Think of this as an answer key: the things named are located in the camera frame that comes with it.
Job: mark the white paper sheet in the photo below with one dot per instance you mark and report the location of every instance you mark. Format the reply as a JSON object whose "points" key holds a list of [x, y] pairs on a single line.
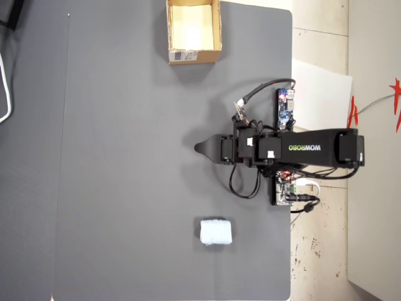
{"points": [[319, 97]]}

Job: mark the blue circuit board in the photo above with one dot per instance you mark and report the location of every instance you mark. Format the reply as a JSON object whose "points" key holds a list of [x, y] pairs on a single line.
{"points": [[283, 108]]}

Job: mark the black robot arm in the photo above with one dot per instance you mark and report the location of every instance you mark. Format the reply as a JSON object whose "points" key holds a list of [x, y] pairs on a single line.
{"points": [[307, 150]]}

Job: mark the red tape star mark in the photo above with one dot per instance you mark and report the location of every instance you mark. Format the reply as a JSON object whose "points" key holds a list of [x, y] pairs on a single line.
{"points": [[398, 103]]}

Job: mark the black object corner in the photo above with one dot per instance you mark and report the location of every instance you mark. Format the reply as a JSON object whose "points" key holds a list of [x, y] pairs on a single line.
{"points": [[9, 12]]}

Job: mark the open cardboard box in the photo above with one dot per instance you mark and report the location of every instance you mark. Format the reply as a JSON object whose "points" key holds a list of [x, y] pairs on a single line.
{"points": [[194, 58]]}

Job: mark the pale blue soft block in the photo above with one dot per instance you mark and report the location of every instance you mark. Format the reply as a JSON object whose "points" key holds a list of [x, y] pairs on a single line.
{"points": [[216, 232]]}

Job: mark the gripper camera circuit board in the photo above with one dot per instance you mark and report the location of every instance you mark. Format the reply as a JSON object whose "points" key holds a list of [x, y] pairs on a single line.
{"points": [[242, 113]]}

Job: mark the red tape strip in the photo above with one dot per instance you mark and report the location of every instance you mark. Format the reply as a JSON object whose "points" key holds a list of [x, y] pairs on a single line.
{"points": [[353, 113]]}

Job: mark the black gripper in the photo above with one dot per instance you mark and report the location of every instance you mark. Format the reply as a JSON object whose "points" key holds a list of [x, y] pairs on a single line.
{"points": [[244, 147]]}

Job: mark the grey table mat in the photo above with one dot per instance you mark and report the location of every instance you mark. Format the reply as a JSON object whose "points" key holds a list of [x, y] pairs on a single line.
{"points": [[141, 156], [31, 188]]}

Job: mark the motor driver circuit board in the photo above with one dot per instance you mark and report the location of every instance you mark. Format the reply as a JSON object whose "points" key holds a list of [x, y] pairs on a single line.
{"points": [[282, 191]]}

